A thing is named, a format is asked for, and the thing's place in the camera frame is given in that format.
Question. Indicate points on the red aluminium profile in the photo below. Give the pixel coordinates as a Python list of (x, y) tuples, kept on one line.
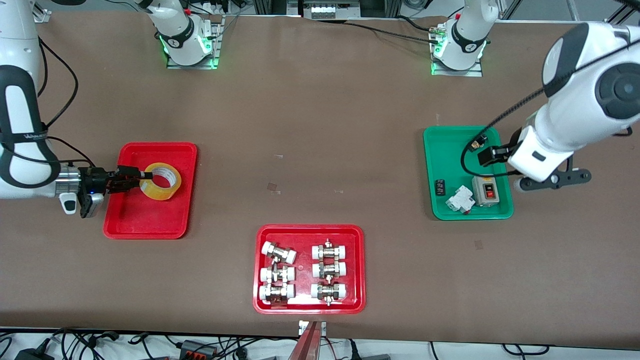
[(307, 345)]

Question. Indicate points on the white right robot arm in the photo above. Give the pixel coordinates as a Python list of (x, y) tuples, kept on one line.
[(20, 30)]

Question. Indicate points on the red tray with fittings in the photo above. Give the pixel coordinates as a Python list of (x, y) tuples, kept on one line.
[(304, 235)]

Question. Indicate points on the black brass connector part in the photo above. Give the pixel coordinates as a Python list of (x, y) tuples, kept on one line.
[(475, 145)]

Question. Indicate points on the small black relay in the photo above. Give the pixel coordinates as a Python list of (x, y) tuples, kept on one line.
[(440, 187)]

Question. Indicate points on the black power adapter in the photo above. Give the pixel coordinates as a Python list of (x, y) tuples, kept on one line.
[(32, 354)]

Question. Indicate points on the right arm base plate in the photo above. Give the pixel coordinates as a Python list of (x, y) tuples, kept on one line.
[(192, 66)]

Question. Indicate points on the grey terminal block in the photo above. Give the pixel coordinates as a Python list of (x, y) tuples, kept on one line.
[(325, 10)]

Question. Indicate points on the empty red plastic tray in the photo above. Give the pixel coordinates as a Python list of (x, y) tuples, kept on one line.
[(150, 220)]

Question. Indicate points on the yellow tape roll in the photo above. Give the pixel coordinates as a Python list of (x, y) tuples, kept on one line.
[(172, 187)]

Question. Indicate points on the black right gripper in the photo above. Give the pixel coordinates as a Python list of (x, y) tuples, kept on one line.
[(98, 179)]

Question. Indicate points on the green plastic tray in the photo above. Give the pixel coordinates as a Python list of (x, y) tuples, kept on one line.
[(450, 160)]

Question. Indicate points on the silver bracket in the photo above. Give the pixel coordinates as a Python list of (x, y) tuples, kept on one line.
[(323, 327)]

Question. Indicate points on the white metal pipe fitting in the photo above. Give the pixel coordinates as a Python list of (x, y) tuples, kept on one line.
[(278, 252), (329, 270), (277, 274), (329, 251), (276, 292), (328, 291)]

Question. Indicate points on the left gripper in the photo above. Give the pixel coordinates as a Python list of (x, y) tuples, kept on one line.
[(491, 155)]

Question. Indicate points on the grey push button switch box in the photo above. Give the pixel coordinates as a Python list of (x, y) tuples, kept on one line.
[(482, 192)]

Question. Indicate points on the black orange connector block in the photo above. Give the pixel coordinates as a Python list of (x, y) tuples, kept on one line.
[(197, 348)]

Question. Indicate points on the white circuit breaker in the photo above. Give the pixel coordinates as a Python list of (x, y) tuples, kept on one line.
[(460, 199)]

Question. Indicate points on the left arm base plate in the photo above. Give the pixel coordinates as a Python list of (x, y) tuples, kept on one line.
[(457, 73)]

